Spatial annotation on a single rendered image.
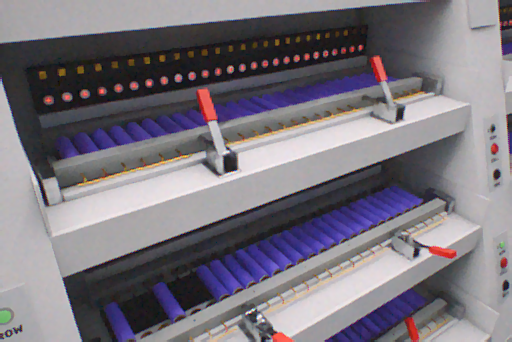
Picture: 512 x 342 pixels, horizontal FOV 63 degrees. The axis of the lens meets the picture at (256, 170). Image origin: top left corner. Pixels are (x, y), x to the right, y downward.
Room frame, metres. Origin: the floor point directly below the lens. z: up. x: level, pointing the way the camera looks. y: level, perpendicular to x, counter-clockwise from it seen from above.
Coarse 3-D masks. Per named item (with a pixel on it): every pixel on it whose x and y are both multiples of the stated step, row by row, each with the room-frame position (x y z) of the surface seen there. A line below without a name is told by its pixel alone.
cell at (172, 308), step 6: (156, 288) 0.50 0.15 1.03; (162, 288) 0.50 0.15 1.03; (156, 294) 0.49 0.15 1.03; (162, 294) 0.49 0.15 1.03; (168, 294) 0.49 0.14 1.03; (162, 300) 0.48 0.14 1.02; (168, 300) 0.48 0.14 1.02; (174, 300) 0.48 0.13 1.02; (162, 306) 0.48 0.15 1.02; (168, 306) 0.47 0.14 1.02; (174, 306) 0.47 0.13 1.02; (168, 312) 0.46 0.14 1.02; (174, 312) 0.46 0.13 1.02; (180, 312) 0.46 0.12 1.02; (174, 318) 0.45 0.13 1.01
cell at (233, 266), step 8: (224, 256) 0.55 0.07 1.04; (232, 256) 0.55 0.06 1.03; (224, 264) 0.55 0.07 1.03; (232, 264) 0.54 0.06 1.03; (240, 264) 0.54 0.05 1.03; (232, 272) 0.53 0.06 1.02; (240, 272) 0.52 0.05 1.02; (240, 280) 0.51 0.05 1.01; (248, 280) 0.51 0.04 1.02; (256, 280) 0.51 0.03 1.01
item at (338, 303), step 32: (320, 192) 0.69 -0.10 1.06; (416, 192) 0.74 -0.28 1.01; (448, 192) 0.68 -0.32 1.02; (224, 224) 0.60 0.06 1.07; (448, 224) 0.65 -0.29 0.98; (480, 224) 0.64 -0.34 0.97; (128, 256) 0.53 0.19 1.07; (160, 256) 0.55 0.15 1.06; (384, 256) 0.57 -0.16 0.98; (320, 288) 0.51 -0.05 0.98; (352, 288) 0.51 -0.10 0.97; (384, 288) 0.53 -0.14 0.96; (96, 320) 0.47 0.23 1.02; (288, 320) 0.46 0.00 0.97; (320, 320) 0.46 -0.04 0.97; (352, 320) 0.51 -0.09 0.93
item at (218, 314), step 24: (408, 216) 0.63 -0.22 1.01; (432, 216) 0.65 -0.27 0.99; (360, 240) 0.57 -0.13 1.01; (384, 240) 0.60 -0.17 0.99; (312, 264) 0.53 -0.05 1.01; (336, 264) 0.54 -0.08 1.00; (360, 264) 0.55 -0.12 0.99; (264, 288) 0.49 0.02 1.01; (288, 288) 0.50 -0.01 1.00; (312, 288) 0.50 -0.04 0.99; (216, 312) 0.45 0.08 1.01; (240, 312) 0.47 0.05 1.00; (168, 336) 0.42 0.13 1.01; (192, 336) 0.43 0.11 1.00
